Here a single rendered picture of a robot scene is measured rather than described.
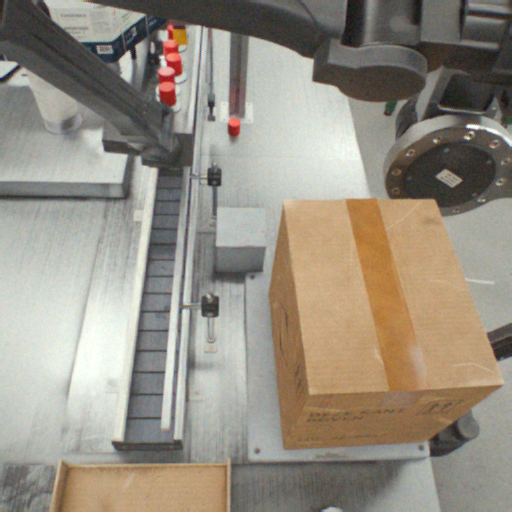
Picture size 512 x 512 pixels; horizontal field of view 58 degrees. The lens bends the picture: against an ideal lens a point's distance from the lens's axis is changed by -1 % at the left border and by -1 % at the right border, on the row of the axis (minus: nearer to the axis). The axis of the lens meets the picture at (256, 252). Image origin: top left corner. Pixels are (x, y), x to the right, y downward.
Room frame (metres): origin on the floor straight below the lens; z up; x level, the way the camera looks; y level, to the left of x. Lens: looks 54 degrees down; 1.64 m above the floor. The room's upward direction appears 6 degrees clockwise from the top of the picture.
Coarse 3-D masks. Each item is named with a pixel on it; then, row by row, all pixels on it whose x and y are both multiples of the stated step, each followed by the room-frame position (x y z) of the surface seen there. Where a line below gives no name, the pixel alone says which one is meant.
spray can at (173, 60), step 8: (168, 56) 0.88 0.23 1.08; (176, 56) 0.89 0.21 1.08; (168, 64) 0.87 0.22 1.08; (176, 64) 0.87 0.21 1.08; (176, 72) 0.87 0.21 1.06; (184, 72) 0.89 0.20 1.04; (176, 80) 0.86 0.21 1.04; (184, 80) 0.87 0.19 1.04; (184, 88) 0.87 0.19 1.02; (184, 96) 0.87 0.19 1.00; (184, 104) 0.87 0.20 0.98; (184, 112) 0.87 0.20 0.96; (184, 120) 0.86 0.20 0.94; (184, 128) 0.86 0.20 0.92
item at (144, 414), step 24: (168, 192) 0.69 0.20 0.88; (168, 216) 0.62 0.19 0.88; (168, 240) 0.56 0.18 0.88; (168, 264) 0.50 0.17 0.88; (144, 288) 0.44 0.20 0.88; (168, 288) 0.45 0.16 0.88; (144, 312) 0.39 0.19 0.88; (168, 312) 0.40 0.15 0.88; (144, 336) 0.35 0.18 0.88; (168, 336) 0.35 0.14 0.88; (144, 360) 0.30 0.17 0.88; (144, 384) 0.26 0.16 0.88; (144, 408) 0.22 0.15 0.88; (144, 432) 0.19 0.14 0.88; (168, 432) 0.19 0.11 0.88
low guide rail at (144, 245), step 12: (156, 180) 0.70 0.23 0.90; (144, 228) 0.56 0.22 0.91; (144, 240) 0.53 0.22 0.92; (144, 252) 0.50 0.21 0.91; (144, 264) 0.48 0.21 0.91; (144, 276) 0.46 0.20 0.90; (132, 312) 0.37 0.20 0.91; (132, 324) 0.35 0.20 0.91; (132, 336) 0.33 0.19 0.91; (132, 348) 0.31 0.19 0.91; (132, 360) 0.29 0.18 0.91; (120, 396) 0.23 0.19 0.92; (120, 408) 0.21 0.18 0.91; (120, 420) 0.19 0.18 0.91; (120, 432) 0.17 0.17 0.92
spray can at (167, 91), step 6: (162, 84) 0.78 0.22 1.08; (168, 84) 0.79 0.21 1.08; (162, 90) 0.77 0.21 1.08; (168, 90) 0.77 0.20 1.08; (174, 90) 0.78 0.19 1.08; (162, 96) 0.76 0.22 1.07; (168, 96) 0.76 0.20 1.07; (174, 96) 0.77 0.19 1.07; (168, 102) 0.76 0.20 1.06; (174, 102) 0.77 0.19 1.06; (174, 108) 0.77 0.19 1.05; (180, 108) 0.78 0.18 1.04; (180, 114) 0.77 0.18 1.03; (180, 120) 0.77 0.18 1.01; (174, 126) 0.76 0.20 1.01; (180, 126) 0.77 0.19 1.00
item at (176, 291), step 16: (192, 80) 0.99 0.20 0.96; (192, 96) 0.92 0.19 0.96; (192, 112) 0.87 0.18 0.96; (192, 128) 0.82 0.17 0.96; (176, 256) 0.47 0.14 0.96; (176, 272) 0.43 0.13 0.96; (176, 288) 0.40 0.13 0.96; (176, 304) 0.37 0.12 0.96; (176, 320) 0.34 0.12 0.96; (176, 336) 0.32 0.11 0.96
